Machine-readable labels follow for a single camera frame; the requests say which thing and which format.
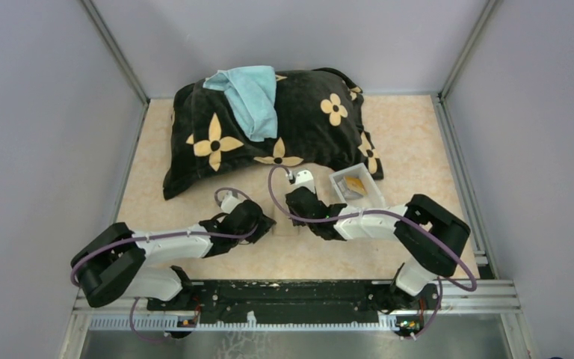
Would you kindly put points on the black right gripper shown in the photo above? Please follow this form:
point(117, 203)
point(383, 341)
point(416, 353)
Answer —
point(299, 224)

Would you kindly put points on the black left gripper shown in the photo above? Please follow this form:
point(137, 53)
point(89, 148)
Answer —
point(265, 223)

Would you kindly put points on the beige card holder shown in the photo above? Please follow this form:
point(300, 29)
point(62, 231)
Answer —
point(284, 226)

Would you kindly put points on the white plastic tray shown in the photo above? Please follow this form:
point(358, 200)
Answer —
point(374, 199)

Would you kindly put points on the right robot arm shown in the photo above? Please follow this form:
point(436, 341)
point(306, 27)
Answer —
point(434, 237)

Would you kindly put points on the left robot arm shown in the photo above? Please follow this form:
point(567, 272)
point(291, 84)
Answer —
point(121, 262)

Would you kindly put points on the black pillow with yellow flowers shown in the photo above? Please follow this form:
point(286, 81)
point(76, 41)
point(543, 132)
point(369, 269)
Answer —
point(319, 121)

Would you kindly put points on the light blue towel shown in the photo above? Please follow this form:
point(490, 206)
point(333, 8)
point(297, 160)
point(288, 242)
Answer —
point(251, 93)

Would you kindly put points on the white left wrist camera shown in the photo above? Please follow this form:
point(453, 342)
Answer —
point(229, 203)

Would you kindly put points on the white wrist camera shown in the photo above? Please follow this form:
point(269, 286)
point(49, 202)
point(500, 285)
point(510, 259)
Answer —
point(303, 179)
point(229, 203)

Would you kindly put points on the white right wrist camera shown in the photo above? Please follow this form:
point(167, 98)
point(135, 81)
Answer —
point(303, 179)

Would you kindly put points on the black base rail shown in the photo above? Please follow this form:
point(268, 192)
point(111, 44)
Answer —
point(301, 302)

